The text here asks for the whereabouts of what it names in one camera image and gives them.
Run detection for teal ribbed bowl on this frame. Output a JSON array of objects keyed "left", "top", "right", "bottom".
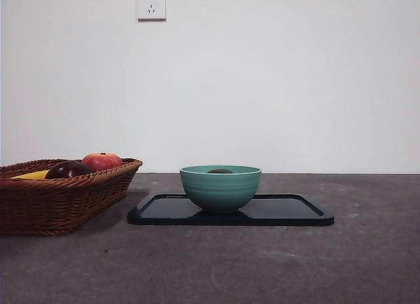
[{"left": 179, "top": 165, "right": 263, "bottom": 215}]

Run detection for black rectangular tray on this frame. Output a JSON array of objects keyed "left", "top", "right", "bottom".
[{"left": 127, "top": 193, "right": 335, "bottom": 227}]

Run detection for red apple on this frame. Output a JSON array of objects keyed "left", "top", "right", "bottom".
[{"left": 81, "top": 152, "right": 123, "bottom": 171}]

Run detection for dark purple fruit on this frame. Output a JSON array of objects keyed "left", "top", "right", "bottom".
[{"left": 44, "top": 160, "right": 95, "bottom": 180}]

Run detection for brown wicker basket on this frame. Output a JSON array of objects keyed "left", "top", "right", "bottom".
[{"left": 0, "top": 158, "right": 144, "bottom": 236}]

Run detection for yellow fruit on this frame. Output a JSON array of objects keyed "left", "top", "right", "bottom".
[{"left": 10, "top": 169, "right": 51, "bottom": 181}]

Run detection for white wall socket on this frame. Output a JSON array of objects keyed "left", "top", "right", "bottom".
[{"left": 137, "top": 0, "right": 167, "bottom": 22}]

